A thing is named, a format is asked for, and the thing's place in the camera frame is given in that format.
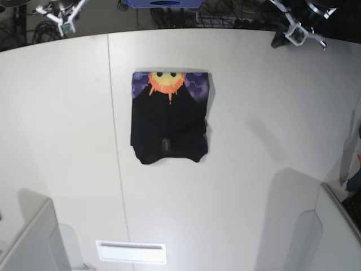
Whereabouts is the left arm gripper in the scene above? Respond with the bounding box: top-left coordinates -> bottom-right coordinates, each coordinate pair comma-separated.
271,1 -> 337,50

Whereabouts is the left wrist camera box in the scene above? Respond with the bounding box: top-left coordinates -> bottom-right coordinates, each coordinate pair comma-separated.
285,24 -> 308,46

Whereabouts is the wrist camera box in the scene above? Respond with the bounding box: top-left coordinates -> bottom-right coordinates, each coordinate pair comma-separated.
58,22 -> 76,37
285,24 -> 308,46

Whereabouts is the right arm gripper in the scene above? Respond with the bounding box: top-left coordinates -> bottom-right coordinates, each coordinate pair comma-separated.
35,0 -> 87,25

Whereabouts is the blue plastic bin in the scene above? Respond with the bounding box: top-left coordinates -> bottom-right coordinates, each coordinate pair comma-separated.
125,0 -> 204,8

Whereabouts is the black printed T-shirt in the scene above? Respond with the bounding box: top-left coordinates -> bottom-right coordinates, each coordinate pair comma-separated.
130,71 -> 210,165

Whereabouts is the grey monitor left corner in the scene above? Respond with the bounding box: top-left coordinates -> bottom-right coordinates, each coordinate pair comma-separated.
1,199 -> 72,271

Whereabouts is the black keyboard right edge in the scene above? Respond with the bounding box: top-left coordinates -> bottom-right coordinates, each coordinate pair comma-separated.
342,194 -> 361,229

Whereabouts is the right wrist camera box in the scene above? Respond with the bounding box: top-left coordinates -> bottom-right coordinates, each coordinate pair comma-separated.
58,22 -> 76,37

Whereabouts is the white slotted table tray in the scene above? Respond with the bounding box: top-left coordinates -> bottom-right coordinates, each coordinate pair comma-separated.
95,240 -> 167,265

